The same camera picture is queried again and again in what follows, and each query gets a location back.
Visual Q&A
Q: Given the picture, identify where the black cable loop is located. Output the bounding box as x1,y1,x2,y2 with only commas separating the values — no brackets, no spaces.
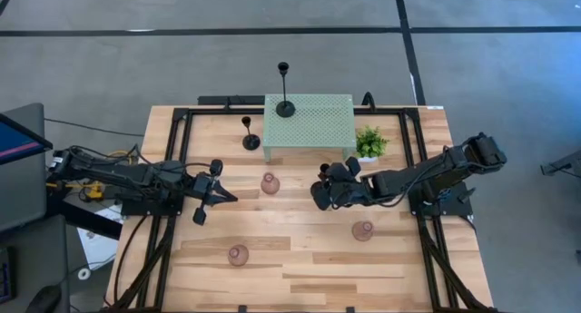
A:
360,91,378,112

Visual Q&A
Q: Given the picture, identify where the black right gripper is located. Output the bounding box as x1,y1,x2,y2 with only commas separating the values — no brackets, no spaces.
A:
310,156,369,212

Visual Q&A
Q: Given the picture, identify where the grey desk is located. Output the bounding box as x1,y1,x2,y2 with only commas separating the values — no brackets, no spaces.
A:
0,214,70,313

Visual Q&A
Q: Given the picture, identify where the grey cabinet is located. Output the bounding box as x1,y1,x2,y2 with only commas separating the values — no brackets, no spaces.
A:
0,103,47,235

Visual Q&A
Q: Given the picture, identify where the black metal table frame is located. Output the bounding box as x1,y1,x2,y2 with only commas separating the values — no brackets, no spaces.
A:
108,104,498,313

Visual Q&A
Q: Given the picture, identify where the green perforated metal shelf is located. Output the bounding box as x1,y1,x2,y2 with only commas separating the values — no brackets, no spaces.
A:
261,93,358,163

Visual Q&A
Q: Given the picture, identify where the yellow cable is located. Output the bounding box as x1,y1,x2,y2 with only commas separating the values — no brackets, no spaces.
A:
81,180,106,201

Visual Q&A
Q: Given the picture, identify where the white paper sheet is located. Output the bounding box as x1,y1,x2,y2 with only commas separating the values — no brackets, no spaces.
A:
75,203,123,271

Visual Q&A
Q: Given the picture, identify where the dark keyboard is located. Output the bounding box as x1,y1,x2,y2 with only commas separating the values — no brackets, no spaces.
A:
0,247,15,305

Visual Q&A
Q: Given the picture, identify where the green plant in white pot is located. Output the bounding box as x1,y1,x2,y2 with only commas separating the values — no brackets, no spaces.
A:
354,125,390,164

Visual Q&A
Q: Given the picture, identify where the pink glass candle holder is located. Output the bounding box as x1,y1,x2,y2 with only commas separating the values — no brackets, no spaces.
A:
227,243,251,268
260,171,281,196
351,220,376,242

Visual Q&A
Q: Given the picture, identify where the laptop screen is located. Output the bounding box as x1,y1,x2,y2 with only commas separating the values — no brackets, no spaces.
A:
0,112,54,167

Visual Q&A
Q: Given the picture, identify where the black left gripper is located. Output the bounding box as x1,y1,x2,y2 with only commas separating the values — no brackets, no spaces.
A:
183,158,239,227

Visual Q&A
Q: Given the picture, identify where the tall black candlestick holder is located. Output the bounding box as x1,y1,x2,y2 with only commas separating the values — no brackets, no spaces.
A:
274,61,297,120

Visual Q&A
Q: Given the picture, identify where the thick black base cable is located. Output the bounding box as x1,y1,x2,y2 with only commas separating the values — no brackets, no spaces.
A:
112,214,151,305

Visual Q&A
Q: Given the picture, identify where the thin black floor cable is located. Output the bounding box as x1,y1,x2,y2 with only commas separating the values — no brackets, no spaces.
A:
44,117,146,138

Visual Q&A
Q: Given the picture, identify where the short black candlestick holder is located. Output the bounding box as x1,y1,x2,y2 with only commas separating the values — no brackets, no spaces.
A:
241,115,262,152

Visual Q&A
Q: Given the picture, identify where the black computer mouse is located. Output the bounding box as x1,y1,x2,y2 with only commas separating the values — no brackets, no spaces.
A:
25,284,63,313

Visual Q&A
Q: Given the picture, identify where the black metal beam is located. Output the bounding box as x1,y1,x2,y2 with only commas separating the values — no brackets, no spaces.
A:
44,198,123,240

